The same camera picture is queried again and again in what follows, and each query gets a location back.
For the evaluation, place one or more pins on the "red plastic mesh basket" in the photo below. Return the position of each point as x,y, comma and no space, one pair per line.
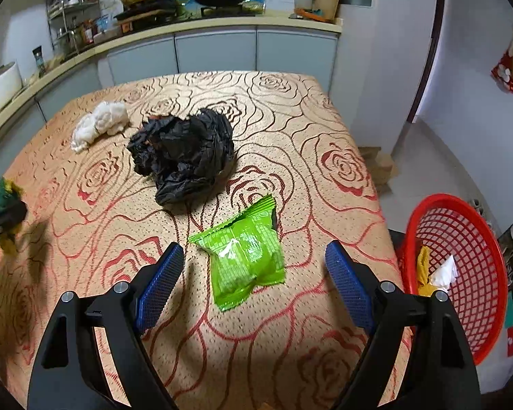
474,307

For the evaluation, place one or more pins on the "cream kitchen counter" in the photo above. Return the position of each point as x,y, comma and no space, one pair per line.
239,21

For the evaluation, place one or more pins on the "red wall decoration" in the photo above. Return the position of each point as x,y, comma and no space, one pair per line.
506,70

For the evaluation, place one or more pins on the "white crumpled tissue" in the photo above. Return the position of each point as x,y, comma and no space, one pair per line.
104,119

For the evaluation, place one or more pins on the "metal kitchen rack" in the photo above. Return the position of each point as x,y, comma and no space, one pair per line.
75,13

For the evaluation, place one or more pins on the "orange kitchen tool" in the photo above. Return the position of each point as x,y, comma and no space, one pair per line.
312,13

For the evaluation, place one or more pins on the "white rice cooker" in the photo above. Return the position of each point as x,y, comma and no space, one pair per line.
2,85

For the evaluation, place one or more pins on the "small white plastic bag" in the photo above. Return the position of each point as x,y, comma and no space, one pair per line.
446,271

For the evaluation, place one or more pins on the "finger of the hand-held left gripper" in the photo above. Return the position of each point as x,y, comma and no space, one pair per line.
6,215

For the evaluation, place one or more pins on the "green snack packet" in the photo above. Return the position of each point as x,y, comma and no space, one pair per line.
243,264

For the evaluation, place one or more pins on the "cardboard box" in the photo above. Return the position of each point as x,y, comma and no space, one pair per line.
384,166

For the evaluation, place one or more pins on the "yellow foam fruit net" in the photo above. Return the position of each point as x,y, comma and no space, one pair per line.
423,264

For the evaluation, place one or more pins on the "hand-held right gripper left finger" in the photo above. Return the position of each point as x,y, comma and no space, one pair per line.
160,286

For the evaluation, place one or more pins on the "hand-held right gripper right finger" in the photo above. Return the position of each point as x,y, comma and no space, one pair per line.
350,286

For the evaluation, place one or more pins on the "black plastic bag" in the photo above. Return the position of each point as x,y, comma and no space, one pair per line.
184,149

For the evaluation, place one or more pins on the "rose-patterned tablecloth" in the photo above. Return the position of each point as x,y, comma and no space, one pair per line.
325,136

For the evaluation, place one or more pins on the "grey kitchen cabinet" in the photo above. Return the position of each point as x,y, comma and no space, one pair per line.
213,51

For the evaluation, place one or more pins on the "dark seasoning container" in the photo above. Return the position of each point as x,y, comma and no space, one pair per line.
39,59

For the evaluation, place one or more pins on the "dark door frame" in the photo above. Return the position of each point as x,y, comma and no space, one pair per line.
431,42

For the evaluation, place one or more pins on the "green and yellow plastic bag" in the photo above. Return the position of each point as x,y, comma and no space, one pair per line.
6,190

